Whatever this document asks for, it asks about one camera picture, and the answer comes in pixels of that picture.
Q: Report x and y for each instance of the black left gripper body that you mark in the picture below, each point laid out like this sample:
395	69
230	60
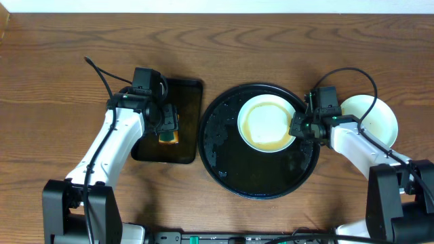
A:
170	118

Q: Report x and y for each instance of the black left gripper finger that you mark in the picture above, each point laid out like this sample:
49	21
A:
167	120
175	118

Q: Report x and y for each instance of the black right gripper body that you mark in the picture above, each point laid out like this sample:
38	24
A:
302	127

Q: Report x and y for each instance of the orange green scrubbing sponge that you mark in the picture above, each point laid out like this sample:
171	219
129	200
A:
170	137

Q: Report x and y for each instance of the mint plate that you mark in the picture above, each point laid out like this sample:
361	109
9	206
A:
264	121
381	122

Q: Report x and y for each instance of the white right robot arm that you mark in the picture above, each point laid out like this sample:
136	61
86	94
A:
400	190

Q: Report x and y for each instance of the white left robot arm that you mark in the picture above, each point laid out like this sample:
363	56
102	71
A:
82	208

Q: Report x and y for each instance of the black rectangular tray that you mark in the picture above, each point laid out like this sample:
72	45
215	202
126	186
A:
186	96

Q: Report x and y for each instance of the black round tray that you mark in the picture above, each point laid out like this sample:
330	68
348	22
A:
238	167

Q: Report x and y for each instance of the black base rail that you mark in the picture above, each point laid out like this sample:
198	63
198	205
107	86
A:
211	238

